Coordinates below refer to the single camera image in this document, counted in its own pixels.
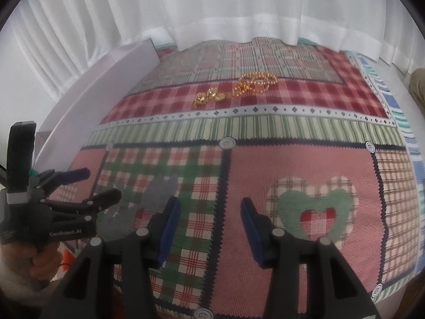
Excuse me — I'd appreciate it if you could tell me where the patchwork plaid tablecloth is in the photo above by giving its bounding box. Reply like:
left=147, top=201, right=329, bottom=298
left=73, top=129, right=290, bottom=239
left=55, top=38, right=423, bottom=319

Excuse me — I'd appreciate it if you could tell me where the person's left hand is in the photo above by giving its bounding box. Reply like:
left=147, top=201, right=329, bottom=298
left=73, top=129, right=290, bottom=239
left=0, top=239, right=64, bottom=280

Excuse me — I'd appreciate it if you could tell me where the person's leg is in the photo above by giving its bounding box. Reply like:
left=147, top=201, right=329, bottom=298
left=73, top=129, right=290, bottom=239
left=408, top=67, right=425, bottom=114

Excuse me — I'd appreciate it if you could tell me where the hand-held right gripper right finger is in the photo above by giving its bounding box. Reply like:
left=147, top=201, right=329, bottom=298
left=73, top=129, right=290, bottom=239
left=240, top=197, right=381, bottom=319

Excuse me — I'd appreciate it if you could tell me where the person's left forearm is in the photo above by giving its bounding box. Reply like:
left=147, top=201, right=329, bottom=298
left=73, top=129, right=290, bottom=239
left=0, top=261, right=63, bottom=308

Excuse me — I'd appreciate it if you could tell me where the gold bead chain necklace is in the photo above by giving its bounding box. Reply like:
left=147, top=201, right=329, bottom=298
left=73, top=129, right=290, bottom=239
left=232, top=72, right=278, bottom=96

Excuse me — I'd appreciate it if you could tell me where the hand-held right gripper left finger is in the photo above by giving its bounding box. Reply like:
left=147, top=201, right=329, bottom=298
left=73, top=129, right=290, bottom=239
left=40, top=196, right=182, bottom=319

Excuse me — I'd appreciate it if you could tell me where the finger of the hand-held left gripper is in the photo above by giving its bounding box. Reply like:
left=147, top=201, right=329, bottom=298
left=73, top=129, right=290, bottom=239
left=32, top=168, right=91, bottom=194
left=42, top=188, right=122, bottom=214

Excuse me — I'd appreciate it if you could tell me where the orange object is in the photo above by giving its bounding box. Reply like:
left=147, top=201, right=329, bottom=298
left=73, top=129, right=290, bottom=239
left=63, top=249, right=79, bottom=270

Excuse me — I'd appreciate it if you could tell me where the long white cardboard box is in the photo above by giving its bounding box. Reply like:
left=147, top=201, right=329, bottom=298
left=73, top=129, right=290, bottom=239
left=33, top=38, right=163, bottom=173

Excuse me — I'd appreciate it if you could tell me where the gold ornament cluster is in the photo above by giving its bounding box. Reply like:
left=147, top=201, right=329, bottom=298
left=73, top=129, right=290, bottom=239
left=192, top=86, right=227, bottom=108

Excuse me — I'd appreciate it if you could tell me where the white curtain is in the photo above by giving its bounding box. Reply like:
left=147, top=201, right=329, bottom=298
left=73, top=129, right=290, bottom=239
left=10, top=0, right=415, bottom=103

